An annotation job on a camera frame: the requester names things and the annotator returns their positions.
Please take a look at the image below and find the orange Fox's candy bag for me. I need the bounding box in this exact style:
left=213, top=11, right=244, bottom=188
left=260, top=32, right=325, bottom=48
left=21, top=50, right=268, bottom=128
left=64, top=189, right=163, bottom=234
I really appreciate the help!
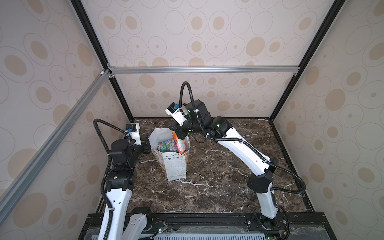
left=172, top=131, right=188, bottom=155

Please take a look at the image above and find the Fox's mint blossom candy bag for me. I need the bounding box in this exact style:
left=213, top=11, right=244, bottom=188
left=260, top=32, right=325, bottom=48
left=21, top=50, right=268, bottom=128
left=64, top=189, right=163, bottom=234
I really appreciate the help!
left=157, top=139, right=179, bottom=153

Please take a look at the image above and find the white paper bag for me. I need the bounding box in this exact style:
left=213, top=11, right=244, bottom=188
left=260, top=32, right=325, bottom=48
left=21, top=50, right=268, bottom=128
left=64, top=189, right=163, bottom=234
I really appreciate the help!
left=149, top=128, right=190, bottom=181

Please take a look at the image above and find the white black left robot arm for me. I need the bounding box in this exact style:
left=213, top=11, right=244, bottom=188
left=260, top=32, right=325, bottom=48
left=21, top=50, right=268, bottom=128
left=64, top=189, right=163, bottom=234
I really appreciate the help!
left=98, top=136, right=151, bottom=240

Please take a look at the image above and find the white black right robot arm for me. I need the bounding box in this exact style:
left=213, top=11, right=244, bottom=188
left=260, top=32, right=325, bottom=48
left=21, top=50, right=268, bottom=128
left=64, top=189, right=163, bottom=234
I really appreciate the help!
left=166, top=100, right=278, bottom=220

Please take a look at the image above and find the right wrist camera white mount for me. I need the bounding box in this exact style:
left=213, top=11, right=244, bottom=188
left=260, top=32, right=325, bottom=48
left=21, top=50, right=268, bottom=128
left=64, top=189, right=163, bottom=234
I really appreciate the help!
left=165, top=102, right=190, bottom=127

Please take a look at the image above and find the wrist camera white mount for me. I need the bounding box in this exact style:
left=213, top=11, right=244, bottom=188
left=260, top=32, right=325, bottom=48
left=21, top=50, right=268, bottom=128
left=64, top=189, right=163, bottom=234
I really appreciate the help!
left=165, top=102, right=190, bottom=127
left=125, top=123, right=142, bottom=146

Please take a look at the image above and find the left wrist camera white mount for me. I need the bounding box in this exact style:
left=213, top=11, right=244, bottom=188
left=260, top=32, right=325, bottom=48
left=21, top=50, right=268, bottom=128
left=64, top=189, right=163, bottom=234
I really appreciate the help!
left=125, top=123, right=142, bottom=146

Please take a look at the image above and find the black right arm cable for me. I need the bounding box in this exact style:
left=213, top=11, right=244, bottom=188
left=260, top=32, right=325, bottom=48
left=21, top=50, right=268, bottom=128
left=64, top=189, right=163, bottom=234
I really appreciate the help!
left=179, top=81, right=307, bottom=194

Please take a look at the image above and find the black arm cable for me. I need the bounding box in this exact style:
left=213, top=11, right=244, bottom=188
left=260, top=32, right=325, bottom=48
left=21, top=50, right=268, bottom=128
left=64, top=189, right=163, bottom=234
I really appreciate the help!
left=92, top=118, right=128, bottom=240
left=179, top=81, right=307, bottom=194

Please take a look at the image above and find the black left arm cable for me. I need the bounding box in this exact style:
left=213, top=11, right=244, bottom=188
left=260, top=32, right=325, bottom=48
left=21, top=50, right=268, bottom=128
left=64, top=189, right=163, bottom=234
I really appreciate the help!
left=92, top=118, right=128, bottom=240

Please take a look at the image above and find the silver aluminium back rail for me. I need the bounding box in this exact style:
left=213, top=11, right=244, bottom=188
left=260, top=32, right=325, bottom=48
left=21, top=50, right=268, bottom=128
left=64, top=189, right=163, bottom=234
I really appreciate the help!
left=110, top=65, right=300, bottom=74

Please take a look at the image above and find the silver aluminium rail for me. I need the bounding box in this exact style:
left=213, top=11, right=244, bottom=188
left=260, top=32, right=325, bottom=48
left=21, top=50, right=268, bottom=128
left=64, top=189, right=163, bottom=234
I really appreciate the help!
left=1, top=69, right=111, bottom=225
left=110, top=65, right=300, bottom=74

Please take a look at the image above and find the black corner frame post left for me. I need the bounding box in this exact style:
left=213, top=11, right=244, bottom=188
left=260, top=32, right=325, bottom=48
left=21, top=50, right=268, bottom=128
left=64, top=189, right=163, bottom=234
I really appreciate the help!
left=70, top=0, right=135, bottom=122

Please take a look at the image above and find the black corner frame post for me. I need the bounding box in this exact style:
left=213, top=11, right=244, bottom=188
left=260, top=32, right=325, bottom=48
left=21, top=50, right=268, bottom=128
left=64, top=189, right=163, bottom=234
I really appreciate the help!
left=269, top=0, right=347, bottom=123
left=70, top=0, right=135, bottom=122

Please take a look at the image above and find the silver aluminium left rail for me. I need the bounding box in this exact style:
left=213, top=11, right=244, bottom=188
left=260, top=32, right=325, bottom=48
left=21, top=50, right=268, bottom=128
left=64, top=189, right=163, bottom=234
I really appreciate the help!
left=1, top=69, right=111, bottom=225

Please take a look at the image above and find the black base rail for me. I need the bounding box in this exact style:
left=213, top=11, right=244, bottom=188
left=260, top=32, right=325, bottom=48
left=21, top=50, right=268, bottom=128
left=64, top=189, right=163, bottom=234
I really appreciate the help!
left=78, top=211, right=337, bottom=240

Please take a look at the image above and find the black corner frame post right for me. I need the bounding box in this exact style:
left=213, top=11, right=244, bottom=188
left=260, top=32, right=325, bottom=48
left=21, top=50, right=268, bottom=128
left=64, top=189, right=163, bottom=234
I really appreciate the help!
left=269, top=0, right=347, bottom=123

